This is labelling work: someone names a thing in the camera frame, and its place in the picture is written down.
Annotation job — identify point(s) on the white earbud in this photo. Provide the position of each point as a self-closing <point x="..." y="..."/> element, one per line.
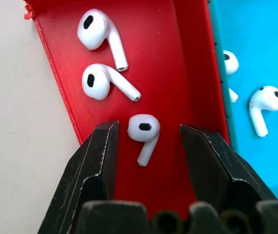
<point x="99" y="84"/>
<point x="265" y="102"/>
<point x="144" y="132"/>
<point x="232" y="95"/>
<point x="231" y="63"/>
<point x="97" y="31"/>

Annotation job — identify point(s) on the blue plastic tray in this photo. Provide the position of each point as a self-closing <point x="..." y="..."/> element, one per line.
<point x="258" y="73"/>

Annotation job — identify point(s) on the red plastic tray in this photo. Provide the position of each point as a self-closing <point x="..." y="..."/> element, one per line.
<point x="158" y="73"/>

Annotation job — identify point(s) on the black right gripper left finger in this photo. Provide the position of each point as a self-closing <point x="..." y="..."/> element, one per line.
<point x="90" y="165"/>

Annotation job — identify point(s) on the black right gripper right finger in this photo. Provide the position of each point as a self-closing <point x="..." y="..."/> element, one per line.
<point x="216" y="163"/>

